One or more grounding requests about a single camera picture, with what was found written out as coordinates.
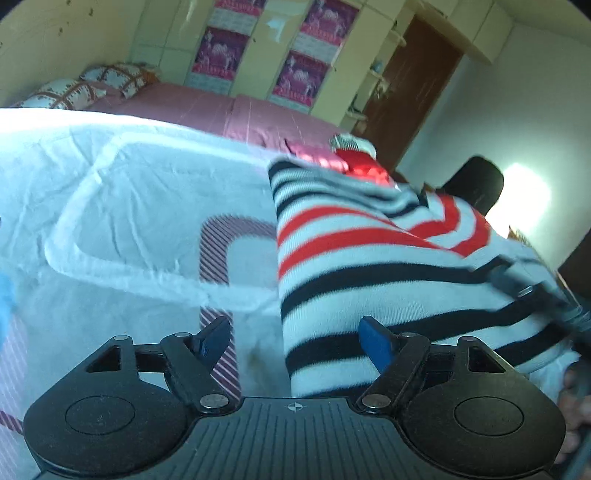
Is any white striped knit sweater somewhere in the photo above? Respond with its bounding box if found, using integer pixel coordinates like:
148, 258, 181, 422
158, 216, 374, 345
269, 158, 577, 398

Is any person's right hand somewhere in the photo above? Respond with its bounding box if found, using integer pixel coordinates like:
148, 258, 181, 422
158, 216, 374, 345
555, 361, 590, 464

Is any black chair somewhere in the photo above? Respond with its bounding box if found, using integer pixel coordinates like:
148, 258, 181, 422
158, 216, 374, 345
441, 156, 504, 216

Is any light blue patterned bedsheet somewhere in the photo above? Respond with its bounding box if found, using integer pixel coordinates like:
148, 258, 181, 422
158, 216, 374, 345
1, 108, 290, 479

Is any red garment on bed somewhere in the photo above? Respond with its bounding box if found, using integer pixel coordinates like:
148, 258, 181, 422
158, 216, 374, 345
335, 149, 396, 187

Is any black white patterned garment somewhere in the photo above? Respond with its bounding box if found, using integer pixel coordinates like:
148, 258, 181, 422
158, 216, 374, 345
329, 133, 377, 158

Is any brown wooden door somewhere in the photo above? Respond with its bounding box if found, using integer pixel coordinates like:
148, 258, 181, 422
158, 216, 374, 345
363, 18, 463, 172

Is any magenta folded garment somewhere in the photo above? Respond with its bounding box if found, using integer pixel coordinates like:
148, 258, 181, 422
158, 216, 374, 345
286, 140, 349, 173

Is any pink checked blanket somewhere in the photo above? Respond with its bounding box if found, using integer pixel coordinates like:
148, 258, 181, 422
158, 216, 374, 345
90, 83, 341, 154

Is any patterned pillow near headboard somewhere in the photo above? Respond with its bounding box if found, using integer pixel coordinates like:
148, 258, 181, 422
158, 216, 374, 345
13, 79, 107, 111

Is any patterned pillow far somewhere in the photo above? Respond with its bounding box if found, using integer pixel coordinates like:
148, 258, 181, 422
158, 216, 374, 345
79, 63, 159, 99

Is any purple poster lower right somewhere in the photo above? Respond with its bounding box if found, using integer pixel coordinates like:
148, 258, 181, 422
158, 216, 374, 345
267, 50, 329, 114

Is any purple poster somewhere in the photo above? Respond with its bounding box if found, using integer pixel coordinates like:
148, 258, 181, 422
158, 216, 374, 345
293, 0, 360, 63
184, 27, 249, 95
207, 0, 266, 36
267, 50, 329, 114

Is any purple poster upper right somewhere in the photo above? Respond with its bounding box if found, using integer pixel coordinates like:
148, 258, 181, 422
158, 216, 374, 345
293, 0, 360, 63

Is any purple poster lower left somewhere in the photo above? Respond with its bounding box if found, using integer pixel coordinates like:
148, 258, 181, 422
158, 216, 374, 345
184, 27, 249, 95

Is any cream rounded headboard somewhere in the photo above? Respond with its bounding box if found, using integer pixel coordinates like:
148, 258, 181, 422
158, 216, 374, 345
1, 1, 145, 107

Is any cream glossy wardrobe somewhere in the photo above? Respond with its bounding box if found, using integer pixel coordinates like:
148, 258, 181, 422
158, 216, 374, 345
130, 1, 513, 125

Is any purple poster upper left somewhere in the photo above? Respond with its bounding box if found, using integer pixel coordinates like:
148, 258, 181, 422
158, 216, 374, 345
207, 0, 266, 36

